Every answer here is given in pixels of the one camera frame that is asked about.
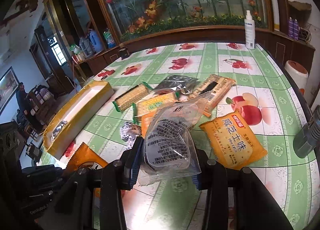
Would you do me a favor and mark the yellow cheese biscuit packet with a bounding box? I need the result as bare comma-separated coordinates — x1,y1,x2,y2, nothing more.
200,111,267,170

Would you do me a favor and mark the orange snack packet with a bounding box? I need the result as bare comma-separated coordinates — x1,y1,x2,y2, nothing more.
65,142,109,198

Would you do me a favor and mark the clear plastic snack wrapper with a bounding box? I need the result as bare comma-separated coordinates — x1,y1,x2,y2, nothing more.
138,92,210,186

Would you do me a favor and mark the purple white candy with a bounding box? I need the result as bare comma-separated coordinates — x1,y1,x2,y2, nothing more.
120,122,142,150

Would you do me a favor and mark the yellow white storage tray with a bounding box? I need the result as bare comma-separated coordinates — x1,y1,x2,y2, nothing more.
43,80,114,160

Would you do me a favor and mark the yellow green cracker pack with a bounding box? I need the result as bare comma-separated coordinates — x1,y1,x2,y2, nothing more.
132,92,180,124

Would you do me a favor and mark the green-end cracker pack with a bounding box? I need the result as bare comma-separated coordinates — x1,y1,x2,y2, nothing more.
113,82,153,112

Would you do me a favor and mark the long orange biscuit pack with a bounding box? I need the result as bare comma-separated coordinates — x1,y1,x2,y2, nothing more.
188,74,236,117

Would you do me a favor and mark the dark silver foil packet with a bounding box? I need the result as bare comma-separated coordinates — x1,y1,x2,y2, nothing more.
154,75,198,95

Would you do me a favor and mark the grey cylindrical tool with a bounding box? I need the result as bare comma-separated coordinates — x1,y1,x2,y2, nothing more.
293,105,320,158

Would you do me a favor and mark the person in dark clothes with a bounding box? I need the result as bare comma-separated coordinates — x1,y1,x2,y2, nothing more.
16,82,31,115

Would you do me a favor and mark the fruit pattern tablecloth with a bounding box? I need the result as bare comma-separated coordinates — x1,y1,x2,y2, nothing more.
39,41,320,230

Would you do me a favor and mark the small black box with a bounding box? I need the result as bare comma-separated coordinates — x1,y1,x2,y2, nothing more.
119,47,130,60

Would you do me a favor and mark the green label bottle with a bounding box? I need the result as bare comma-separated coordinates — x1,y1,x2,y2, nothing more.
103,28,116,49

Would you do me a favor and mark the white stool orange top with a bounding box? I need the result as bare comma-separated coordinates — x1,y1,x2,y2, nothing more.
285,60,309,95

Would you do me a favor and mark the blue water jug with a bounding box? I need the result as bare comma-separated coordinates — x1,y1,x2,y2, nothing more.
88,29,104,53

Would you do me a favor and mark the white spray bottle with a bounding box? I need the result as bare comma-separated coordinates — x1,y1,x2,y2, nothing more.
244,10,255,49

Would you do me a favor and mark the purple bottle left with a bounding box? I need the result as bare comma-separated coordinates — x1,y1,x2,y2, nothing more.
288,17,294,38

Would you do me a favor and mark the purple bottle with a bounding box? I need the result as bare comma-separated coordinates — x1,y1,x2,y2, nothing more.
288,17,294,38
293,19,299,40

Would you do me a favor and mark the purple bottle right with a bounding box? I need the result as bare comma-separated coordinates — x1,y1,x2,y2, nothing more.
293,19,299,40

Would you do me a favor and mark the framed wall picture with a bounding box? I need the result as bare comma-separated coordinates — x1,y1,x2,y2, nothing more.
0,67,19,113

